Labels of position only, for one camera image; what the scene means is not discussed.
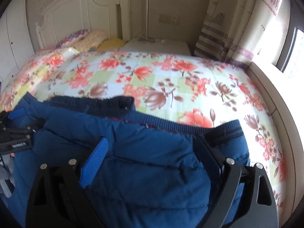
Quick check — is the wall power outlet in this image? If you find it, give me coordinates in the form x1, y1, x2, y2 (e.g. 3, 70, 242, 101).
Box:
158, 14, 180, 25

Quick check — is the window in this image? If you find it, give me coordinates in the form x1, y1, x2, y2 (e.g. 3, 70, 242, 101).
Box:
275, 26, 304, 82

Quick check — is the yellow pillow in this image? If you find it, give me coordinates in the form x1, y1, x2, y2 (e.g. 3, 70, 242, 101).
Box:
96, 37, 126, 52

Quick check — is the cream pillow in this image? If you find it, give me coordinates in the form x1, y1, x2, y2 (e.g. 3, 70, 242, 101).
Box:
71, 30, 109, 52

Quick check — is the white lamp pole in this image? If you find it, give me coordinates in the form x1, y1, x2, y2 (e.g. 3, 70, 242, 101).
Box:
145, 0, 150, 41

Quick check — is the white bed headboard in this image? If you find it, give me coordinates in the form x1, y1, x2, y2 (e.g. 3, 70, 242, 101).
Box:
35, 0, 131, 51

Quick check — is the floral quilt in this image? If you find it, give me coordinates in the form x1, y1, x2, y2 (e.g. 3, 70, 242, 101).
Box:
0, 48, 288, 222

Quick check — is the white wardrobe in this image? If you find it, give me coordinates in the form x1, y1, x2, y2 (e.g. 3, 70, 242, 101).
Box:
0, 0, 36, 84

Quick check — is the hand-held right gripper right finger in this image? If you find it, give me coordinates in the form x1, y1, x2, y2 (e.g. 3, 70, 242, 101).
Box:
197, 133, 279, 228

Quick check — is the blue quilted jacket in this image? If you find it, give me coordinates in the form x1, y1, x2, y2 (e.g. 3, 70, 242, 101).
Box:
5, 91, 251, 228

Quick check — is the printed curtain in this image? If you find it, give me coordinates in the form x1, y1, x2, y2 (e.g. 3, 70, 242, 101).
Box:
194, 0, 292, 64

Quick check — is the white nightstand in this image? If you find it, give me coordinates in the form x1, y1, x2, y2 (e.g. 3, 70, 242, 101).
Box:
120, 38, 192, 57

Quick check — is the patterned pillow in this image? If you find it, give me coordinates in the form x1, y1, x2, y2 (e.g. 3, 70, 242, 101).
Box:
54, 28, 90, 49

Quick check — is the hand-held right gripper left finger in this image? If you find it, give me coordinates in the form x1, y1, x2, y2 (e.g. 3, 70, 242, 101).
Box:
25, 136, 110, 228

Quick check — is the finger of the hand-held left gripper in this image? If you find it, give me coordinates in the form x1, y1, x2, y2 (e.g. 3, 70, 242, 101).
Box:
7, 108, 26, 120

